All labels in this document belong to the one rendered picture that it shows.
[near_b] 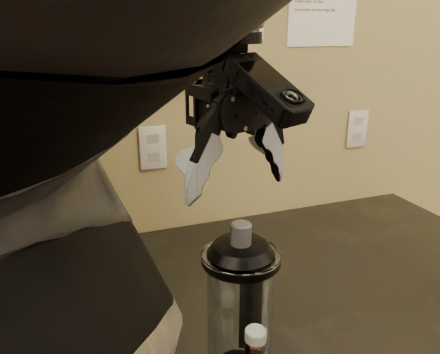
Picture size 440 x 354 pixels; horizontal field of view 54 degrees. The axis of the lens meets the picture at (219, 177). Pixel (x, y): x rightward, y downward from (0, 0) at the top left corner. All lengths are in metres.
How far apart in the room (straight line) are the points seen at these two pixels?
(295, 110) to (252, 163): 0.78
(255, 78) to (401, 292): 0.63
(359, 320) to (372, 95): 0.74
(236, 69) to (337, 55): 0.83
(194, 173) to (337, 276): 0.57
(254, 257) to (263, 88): 0.21
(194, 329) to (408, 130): 1.00
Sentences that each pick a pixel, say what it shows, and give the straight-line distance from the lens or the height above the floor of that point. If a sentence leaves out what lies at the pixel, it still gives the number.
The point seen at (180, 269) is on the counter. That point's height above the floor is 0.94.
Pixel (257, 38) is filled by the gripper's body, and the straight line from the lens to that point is 0.51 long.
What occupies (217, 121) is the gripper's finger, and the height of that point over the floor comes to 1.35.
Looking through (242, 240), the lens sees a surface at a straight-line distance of 0.56.
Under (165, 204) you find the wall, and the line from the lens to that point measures 1.18.
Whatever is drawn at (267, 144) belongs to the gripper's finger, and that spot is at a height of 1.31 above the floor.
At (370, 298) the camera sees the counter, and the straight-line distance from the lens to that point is 0.94.
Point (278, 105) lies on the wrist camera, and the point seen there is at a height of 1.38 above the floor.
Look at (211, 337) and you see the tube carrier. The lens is 0.64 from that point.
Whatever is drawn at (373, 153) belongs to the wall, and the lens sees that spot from 1.46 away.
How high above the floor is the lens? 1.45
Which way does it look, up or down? 19 degrees down
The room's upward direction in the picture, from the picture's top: straight up
